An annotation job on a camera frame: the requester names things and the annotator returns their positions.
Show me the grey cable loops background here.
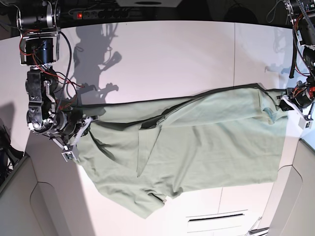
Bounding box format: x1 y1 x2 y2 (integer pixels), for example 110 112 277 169
265 0 290 26

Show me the black power strip red switch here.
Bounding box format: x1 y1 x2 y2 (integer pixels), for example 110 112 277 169
68 8 129 20

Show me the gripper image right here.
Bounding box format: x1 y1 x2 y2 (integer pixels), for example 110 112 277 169
277 86 315 118

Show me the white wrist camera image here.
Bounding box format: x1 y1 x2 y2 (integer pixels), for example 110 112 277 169
298 116 314 130
62 145 79 162

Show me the robot arm image left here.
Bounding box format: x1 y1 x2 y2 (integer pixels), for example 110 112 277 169
16 0 93 153

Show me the light green T-shirt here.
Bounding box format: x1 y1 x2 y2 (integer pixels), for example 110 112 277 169
77 85 288 218

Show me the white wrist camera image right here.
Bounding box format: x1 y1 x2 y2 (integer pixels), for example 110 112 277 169
298 116 314 130

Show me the white slotted vent panel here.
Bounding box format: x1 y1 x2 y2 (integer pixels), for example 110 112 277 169
187 209 248 233

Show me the robot arm image right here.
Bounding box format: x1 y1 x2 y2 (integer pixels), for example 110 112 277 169
278 0 315 122

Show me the beige side cabinet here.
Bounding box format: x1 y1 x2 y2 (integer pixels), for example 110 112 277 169
0 151 96 236
258 139 315 236

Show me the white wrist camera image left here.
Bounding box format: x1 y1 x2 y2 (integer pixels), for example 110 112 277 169
62 145 79 162

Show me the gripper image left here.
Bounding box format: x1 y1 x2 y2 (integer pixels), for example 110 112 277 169
50 110 95 150

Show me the right beige side cabinet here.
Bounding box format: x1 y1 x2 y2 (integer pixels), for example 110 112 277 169
258 139 315 236

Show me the left beige side cabinet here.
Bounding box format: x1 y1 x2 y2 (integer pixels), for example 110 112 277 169
0 151 96 236

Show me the black cables bundle left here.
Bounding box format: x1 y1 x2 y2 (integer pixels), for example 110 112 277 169
0 122 25 180

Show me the metal clip bracket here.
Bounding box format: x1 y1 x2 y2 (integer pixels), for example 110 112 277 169
245 216 269 236

